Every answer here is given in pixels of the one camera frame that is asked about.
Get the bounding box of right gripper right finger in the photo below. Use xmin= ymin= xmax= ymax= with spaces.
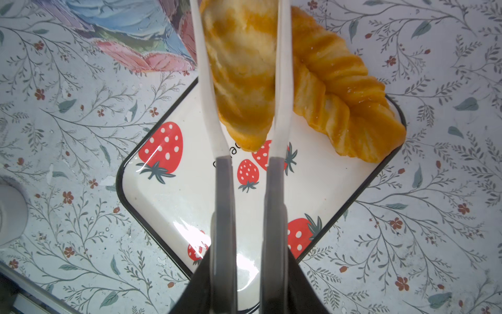
xmin=287 ymin=251 xmax=329 ymax=314

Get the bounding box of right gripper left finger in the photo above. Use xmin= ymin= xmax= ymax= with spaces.
xmin=169 ymin=251 xmax=210 ymax=314

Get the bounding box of white slotted spatula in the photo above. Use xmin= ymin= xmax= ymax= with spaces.
xmin=191 ymin=1 xmax=294 ymax=313

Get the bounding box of long twisted bread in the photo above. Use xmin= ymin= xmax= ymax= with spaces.
xmin=292 ymin=7 xmax=406 ymax=164

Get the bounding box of floral paper bag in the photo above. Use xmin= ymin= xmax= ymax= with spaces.
xmin=36 ymin=0 xmax=197 ymax=73

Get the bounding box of striped bread roll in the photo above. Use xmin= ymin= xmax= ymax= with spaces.
xmin=200 ymin=1 xmax=278 ymax=152

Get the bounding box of clear tape roll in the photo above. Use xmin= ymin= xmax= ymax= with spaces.
xmin=1 ymin=177 xmax=29 ymax=249

